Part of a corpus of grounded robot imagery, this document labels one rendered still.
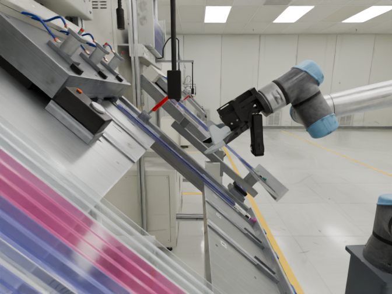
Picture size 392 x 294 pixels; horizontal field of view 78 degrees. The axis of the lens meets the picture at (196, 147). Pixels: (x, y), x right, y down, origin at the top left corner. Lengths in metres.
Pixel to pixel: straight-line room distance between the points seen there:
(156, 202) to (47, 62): 1.36
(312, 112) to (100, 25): 1.30
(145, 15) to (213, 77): 6.59
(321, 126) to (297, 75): 0.14
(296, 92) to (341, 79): 8.74
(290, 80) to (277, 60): 7.95
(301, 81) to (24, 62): 0.56
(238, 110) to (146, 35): 1.15
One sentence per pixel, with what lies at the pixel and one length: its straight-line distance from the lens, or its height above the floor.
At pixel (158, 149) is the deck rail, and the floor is 0.93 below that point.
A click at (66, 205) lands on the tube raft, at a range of 0.26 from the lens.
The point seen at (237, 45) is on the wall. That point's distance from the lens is 8.39.
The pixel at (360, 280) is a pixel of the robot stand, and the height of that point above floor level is 0.47.
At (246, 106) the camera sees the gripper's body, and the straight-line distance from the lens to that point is 0.65.
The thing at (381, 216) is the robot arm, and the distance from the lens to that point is 0.99.
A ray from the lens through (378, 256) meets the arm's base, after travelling 1.03.
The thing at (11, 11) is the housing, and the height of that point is 1.21.
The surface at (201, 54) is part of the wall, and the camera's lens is 8.25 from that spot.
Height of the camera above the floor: 1.09
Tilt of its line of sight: 12 degrees down
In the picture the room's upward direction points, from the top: straight up
